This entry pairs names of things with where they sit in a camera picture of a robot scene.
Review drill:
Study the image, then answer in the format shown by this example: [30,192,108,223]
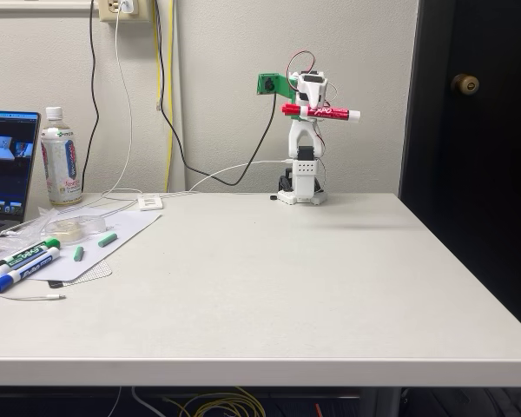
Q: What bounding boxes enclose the red dry erase marker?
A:
[280,103,362,124]

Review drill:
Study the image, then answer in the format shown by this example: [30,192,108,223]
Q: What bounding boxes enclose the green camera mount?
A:
[276,73,303,121]

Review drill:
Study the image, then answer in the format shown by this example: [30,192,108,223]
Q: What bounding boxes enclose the grey table leg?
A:
[359,387,403,417]

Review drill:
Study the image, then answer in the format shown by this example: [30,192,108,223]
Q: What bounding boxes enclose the blue dry erase marker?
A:
[0,247,62,295]

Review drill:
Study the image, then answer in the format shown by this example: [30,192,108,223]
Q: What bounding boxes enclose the white charger cable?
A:
[54,8,145,216]

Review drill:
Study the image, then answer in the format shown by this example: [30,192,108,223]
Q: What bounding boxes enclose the black camera cable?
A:
[154,0,275,189]

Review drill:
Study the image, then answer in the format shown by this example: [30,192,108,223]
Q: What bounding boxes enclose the plastic tea bottle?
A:
[40,106,83,208]

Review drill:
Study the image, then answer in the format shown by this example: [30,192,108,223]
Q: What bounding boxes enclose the grey laptop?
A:
[0,109,43,244]

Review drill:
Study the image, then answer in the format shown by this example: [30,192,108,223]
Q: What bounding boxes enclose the clear plastic bags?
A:
[0,208,58,267]

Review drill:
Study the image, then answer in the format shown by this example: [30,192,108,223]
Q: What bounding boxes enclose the black power cable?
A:
[81,0,101,195]

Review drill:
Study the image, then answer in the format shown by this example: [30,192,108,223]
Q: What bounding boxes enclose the white cable with plug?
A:
[0,293,67,303]

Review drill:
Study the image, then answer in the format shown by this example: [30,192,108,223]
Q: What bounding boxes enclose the dark door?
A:
[398,0,521,340]

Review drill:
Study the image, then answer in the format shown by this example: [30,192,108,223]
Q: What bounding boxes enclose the red black servo wire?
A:
[285,50,318,80]

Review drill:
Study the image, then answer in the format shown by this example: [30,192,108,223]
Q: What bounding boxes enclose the white cable to arm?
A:
[158,159,294,201]

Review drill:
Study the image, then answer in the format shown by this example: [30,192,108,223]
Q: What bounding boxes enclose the beige wall outlet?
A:
[97,0,151,23]

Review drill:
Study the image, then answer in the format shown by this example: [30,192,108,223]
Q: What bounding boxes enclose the clear round container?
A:
[45,215,108,242]

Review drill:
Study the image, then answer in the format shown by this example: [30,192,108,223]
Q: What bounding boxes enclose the white paper sheet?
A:
[23,203,164,282]

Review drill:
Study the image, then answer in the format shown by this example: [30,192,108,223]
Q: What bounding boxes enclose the brass door knob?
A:
[450,73,480,96]

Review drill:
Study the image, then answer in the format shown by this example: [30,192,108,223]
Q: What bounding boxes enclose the green camera board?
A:
[256,72,280,96]

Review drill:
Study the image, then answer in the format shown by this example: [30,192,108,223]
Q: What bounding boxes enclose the yellow cable bundle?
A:
[162,386,268,417]

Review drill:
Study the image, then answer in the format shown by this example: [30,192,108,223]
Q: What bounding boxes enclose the white mesh mat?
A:
[47,260,114,290]

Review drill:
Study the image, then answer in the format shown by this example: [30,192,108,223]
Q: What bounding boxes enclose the green dry erase marker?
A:
[0,236,62,279]

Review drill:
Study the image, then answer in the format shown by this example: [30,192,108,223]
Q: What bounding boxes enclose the white adapter box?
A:
[137,194,164,213]

